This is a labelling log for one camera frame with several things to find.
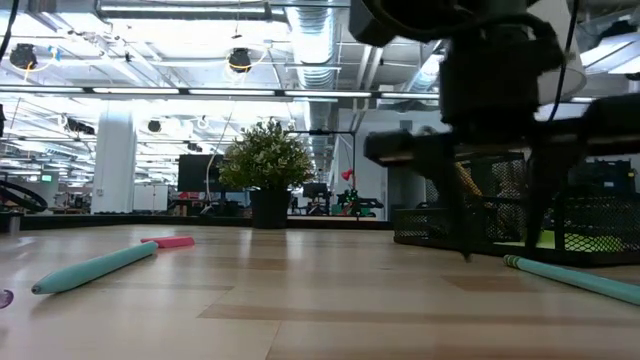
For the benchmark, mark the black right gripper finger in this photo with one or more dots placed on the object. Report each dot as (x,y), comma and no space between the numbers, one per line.
(452,200)
(540,200)

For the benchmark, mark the black mesh desk organizer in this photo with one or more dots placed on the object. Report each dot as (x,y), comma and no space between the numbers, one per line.
(415,230)

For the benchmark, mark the green sticky note pad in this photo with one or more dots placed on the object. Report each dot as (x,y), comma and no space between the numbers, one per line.
(590,242)

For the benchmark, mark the teal pen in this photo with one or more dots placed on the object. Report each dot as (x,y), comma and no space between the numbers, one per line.
(95,267)
(575,279)

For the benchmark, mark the pink eraser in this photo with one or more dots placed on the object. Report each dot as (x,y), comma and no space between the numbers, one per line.
(170,242)

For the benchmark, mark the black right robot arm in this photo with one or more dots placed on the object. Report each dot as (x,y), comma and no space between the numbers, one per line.
(425,20)

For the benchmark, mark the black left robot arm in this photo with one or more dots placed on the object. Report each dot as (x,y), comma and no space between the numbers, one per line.
(1,120)

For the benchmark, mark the black equipment box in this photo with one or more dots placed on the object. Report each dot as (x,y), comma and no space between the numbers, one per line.
(605,175)

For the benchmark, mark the white shade silver table lamp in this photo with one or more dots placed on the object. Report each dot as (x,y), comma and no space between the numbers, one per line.
(577,82)

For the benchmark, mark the background robot with red part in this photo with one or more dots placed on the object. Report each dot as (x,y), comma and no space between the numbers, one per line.
(360,205)

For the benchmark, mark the small black monitor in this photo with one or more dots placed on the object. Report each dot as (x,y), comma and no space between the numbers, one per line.
(315,191)

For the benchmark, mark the black plant pot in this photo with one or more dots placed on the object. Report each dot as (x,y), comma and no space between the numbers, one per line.
(270,207)

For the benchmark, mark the green artificial plant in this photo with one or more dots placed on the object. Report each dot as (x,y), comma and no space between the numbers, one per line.
(265,155)

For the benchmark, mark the black ceiling speaker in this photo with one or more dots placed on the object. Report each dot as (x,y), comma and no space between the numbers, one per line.
(22,56)
(240,60)

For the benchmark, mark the large black monitor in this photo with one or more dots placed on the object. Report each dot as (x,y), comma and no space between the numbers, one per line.
(197,172)

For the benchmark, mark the long ceiling light strip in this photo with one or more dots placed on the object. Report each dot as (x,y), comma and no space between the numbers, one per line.
(200,91)

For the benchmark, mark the white column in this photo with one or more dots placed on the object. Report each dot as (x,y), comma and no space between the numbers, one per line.
(114,160)

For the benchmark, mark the silver ventilation duct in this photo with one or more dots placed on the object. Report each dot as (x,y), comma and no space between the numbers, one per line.
(312,45)

